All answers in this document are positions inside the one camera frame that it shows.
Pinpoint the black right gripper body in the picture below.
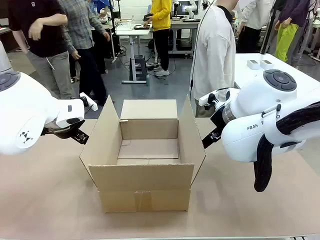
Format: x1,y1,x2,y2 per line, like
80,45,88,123
210,104,226,131

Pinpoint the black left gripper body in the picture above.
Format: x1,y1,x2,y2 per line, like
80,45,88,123
40,119,86,140

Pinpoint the brown cardboard box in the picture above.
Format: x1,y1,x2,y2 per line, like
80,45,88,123
79,94,207,214

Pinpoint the large white table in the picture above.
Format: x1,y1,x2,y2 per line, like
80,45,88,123
234,52,320,91

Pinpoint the small white box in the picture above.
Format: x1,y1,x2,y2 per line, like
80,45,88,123
259,59,275,71
246,59,261,70

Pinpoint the person in white sweatshirt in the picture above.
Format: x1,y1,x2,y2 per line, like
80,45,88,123
190,0,237,118

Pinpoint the person in white shirt black trousers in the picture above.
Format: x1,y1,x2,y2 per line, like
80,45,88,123
234,0,273,54

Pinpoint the grey step stool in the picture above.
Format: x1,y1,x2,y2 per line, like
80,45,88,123
129,55,148,82

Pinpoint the white cylindrical air purifier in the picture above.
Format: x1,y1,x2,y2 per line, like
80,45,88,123
0,39,13,75

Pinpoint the person in black t-shirt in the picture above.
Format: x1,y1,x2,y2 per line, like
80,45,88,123
8,0,76,100

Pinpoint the person in purple top lime trousers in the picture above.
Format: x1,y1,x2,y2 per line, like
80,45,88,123
273,0,312,63

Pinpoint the person in plaid shirt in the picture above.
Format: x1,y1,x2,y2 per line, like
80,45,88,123
57,0,111,106

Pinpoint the black vertical pole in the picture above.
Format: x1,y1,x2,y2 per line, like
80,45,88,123
259,0,279,55

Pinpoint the person in grey trousers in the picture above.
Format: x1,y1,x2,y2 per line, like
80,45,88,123
291,0,320,67

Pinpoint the white standing desk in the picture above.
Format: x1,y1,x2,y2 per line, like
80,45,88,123
115,23,154,85

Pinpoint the computer monitor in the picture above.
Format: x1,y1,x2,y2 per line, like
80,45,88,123
179,1,198,13

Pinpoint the clear plastic container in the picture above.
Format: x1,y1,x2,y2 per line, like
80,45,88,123
116,15,135,30

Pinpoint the person in yellow jacket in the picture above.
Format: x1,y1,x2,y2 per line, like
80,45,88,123
142,0,173,77

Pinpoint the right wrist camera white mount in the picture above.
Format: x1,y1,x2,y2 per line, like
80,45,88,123
199,90,221,111

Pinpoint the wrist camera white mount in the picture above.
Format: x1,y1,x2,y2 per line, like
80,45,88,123
79,91,98,112
199,90,221,111

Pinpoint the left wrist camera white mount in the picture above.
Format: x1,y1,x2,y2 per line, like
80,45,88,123
79,91,98,112

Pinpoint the thin black hanging cable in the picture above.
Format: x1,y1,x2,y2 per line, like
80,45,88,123
189,0,216,101

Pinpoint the black sleeved cable bundle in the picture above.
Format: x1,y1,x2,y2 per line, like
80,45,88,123
253,101,320,193

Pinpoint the grey frame work table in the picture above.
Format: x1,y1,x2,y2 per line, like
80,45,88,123
149,17,201,55

